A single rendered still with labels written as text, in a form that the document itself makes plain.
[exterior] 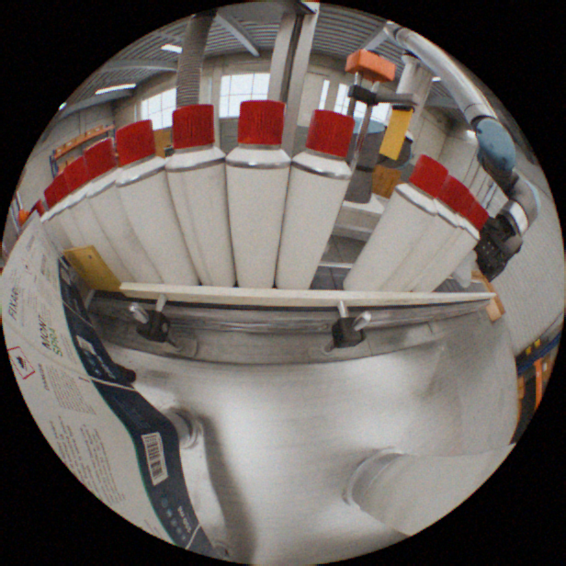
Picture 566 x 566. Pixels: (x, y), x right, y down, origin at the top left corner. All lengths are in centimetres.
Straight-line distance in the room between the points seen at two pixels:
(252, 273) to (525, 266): 448
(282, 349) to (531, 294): 434
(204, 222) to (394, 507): 28
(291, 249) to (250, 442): 20
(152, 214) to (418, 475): 30
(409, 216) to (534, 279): 427
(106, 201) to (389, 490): 34
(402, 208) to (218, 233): 18
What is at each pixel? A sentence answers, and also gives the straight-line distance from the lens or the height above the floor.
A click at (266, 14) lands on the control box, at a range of 35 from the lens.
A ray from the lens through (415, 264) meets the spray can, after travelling 24.
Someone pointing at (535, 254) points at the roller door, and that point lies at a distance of 451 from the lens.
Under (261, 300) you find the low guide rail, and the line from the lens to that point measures 19.
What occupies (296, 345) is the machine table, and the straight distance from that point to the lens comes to 25.
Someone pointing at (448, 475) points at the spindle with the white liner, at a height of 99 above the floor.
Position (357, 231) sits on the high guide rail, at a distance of 24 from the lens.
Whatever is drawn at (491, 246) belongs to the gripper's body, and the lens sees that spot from 39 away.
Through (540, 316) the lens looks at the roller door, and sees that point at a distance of 433.
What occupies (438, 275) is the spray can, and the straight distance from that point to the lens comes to 33.
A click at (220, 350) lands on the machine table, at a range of 25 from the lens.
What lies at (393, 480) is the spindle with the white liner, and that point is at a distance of 19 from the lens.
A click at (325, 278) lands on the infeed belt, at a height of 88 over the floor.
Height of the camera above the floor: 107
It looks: 52 degrees down
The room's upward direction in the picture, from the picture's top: 11 degrees clockwise
